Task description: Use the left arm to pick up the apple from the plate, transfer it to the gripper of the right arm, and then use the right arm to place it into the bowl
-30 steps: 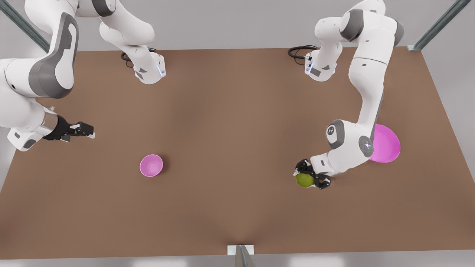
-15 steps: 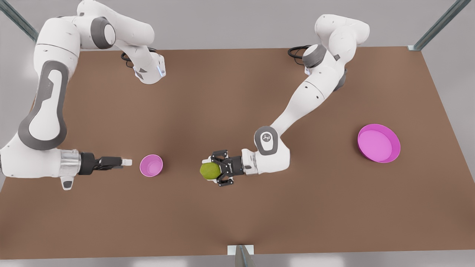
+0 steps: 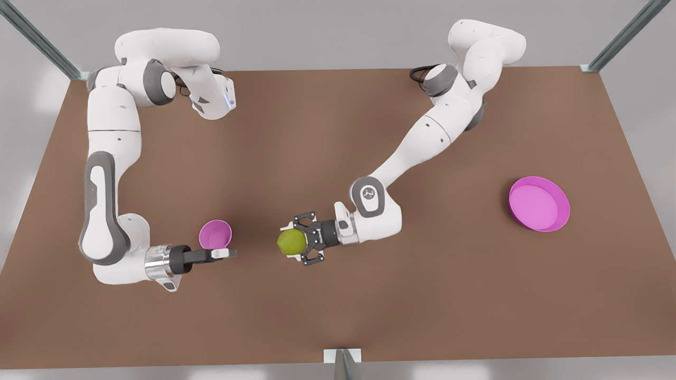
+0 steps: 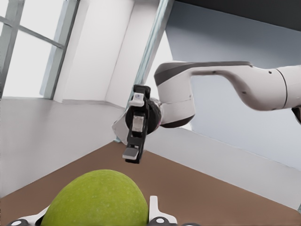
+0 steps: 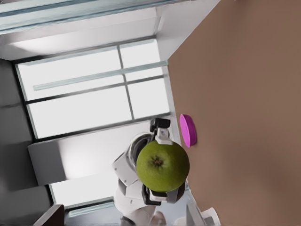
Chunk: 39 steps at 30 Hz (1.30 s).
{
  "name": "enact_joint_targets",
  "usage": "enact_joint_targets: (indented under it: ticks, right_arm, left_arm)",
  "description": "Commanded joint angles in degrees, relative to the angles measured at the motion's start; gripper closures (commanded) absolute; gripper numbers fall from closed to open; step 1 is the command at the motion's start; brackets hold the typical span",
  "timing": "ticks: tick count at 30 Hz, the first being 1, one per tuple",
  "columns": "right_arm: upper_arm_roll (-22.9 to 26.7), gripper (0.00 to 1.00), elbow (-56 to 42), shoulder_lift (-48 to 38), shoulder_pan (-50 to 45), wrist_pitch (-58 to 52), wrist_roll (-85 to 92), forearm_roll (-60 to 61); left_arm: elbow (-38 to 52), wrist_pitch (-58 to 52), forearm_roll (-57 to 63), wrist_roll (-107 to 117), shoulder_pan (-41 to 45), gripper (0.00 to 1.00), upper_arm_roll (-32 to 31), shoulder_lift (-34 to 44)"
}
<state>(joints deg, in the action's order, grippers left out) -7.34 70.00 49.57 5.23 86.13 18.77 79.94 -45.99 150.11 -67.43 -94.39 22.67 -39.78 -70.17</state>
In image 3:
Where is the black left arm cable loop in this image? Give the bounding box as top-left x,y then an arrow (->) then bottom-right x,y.
409,64 -> 442,85

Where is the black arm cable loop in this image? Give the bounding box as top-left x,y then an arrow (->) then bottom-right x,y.
172,68 -> 224,99
409,64 -> 442,85

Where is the pink plate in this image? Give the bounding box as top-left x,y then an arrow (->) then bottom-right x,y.
509,176 -> 571,233

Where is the silver frame post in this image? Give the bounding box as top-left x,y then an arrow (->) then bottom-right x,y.
0,0 -> 89,81
580,0 -> 672,73
323,348 -> 363,380

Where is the green apple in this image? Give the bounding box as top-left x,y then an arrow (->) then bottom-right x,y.
277,229 -> 308,257

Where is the small pink bowl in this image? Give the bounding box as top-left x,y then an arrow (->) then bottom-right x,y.
199,220 -> 233,251

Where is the black right arm cable loop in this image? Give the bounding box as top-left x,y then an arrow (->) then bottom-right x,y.
172,68 -> 224,99

